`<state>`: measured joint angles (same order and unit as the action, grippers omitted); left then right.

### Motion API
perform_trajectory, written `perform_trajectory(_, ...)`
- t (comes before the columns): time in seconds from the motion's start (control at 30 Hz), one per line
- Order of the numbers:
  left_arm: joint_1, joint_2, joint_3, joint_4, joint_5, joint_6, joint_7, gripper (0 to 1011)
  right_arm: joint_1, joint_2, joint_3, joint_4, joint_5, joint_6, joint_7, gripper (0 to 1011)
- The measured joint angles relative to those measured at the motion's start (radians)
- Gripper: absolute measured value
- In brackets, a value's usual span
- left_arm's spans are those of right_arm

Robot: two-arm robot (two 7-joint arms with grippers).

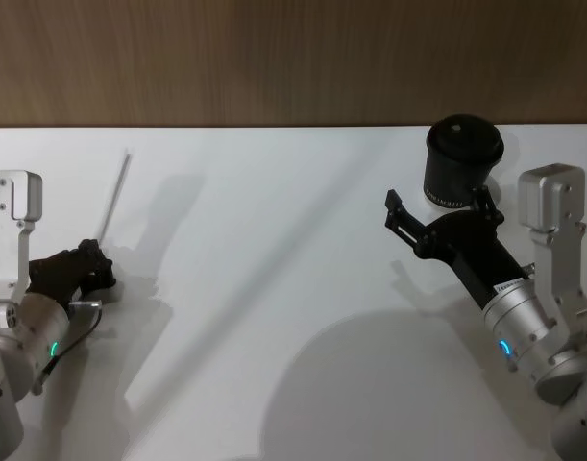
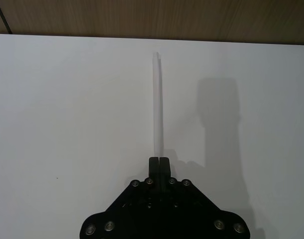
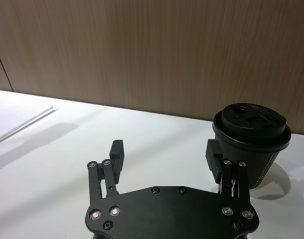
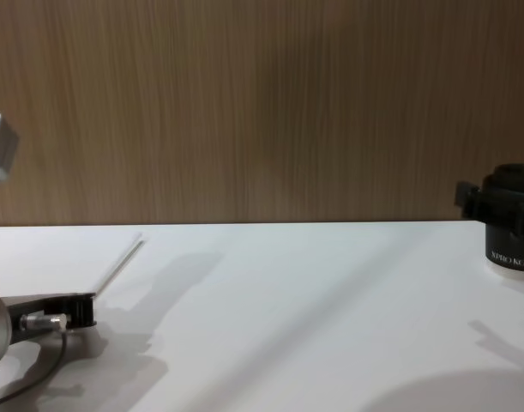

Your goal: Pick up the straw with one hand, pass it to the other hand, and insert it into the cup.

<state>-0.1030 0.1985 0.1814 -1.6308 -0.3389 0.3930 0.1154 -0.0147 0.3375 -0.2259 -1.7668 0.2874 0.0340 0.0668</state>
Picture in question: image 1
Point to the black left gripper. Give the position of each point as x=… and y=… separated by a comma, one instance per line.
x=53, y=276

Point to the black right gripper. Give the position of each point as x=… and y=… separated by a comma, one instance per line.
x=471, y=249

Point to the thin grey rod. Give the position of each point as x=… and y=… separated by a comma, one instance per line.
x=114, y=197

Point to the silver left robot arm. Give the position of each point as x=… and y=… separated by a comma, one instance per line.
x=5, y=365

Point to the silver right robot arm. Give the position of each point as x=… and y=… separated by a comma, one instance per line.
x=557, y=307

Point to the black cup with lid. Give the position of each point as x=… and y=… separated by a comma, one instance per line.
x=461, y=153

